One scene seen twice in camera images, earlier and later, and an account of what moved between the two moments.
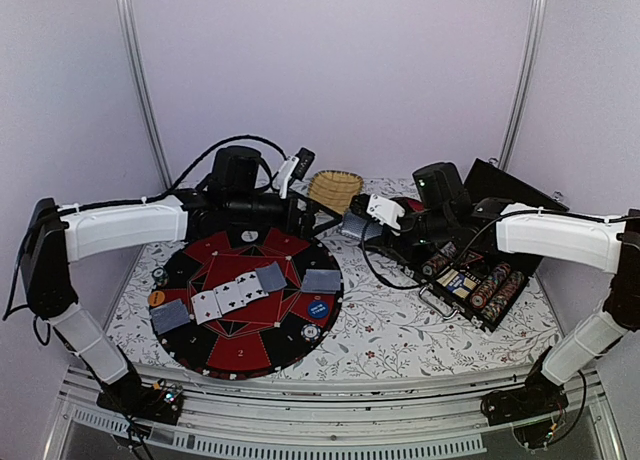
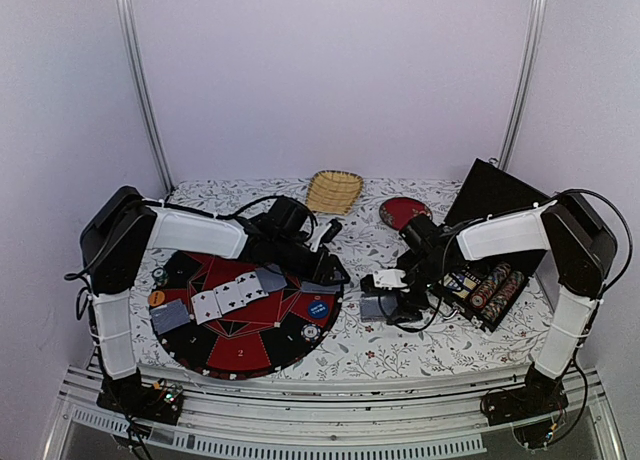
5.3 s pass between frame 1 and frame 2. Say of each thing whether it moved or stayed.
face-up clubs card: stayed
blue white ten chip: stayed
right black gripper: moved
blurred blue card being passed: stayed
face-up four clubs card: stayed
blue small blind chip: stayed
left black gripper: moved
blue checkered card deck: moved
